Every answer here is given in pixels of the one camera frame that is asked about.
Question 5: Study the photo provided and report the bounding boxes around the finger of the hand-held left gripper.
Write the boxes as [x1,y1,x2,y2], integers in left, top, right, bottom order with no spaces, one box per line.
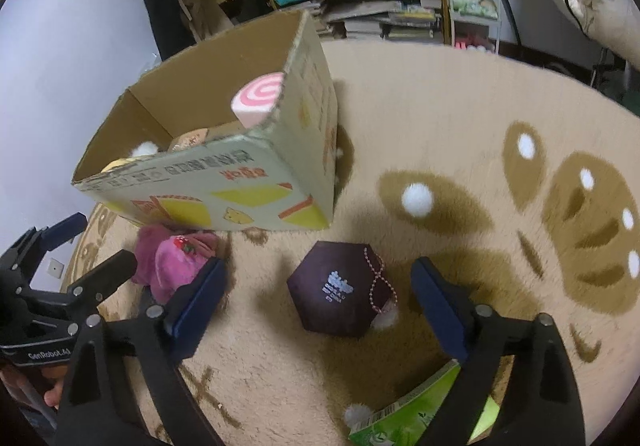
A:
[20,250,139,327]
[0,212,89,292]

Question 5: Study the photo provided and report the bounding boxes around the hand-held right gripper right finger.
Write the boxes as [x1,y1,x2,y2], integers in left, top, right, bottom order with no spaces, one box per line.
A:
[410,256,586,446]

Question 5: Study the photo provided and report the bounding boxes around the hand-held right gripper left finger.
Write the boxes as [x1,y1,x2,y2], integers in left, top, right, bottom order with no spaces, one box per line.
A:
[52,256,228,446]

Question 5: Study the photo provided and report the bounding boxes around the pink plush toy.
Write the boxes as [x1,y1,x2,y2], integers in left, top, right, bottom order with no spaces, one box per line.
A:
[131,225,221,304]

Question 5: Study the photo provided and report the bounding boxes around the printed cardboard box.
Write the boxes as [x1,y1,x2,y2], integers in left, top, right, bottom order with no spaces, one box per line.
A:
[71,8,340,232]

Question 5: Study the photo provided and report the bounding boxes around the pink swirl roll plush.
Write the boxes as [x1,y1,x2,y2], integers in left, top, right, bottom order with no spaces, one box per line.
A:
[231,72,286,129]

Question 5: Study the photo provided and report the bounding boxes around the pale green soft items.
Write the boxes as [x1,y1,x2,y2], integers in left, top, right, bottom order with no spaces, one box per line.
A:
[452,0,498,19]

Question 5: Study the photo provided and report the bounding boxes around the person's left hand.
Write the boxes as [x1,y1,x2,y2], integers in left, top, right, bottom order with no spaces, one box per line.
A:
[42,376,67,411]

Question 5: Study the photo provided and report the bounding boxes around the dark hexagon box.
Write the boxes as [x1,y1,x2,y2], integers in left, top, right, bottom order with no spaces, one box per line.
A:
[286,241,398,338]

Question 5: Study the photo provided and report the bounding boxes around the green packet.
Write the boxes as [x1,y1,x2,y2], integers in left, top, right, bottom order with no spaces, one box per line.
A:
[348,360,501,446]

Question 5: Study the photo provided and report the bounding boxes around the white pompom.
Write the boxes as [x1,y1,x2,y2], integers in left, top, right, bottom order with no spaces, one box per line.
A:
[342,403,373,427]

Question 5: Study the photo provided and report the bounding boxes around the beige patterned rug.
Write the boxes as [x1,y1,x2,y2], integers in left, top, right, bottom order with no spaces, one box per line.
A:
[60,38,640,446]

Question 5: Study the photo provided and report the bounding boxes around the black coat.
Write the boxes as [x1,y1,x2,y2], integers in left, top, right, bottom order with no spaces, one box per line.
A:
[140,0,196,62]

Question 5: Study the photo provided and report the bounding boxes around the pile of magazines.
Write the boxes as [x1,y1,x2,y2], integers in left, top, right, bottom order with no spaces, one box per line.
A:
[325,0,443,43]

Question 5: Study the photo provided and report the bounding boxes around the bead keychain with white pompom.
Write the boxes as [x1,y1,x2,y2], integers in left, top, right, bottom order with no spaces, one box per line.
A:
[362,247,401,331]

